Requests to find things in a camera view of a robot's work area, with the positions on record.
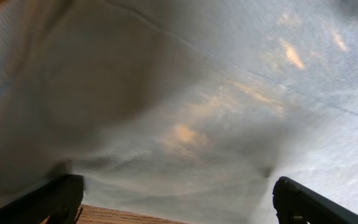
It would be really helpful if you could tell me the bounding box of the light blue printed t-shirt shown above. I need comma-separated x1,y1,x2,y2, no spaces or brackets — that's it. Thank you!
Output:
0,0,358,223

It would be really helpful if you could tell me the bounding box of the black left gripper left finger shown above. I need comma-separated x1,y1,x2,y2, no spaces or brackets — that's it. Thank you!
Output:
0,175,85,224

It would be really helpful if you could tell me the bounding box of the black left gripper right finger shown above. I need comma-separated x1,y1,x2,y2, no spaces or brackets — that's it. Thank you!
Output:
273,176,358,224

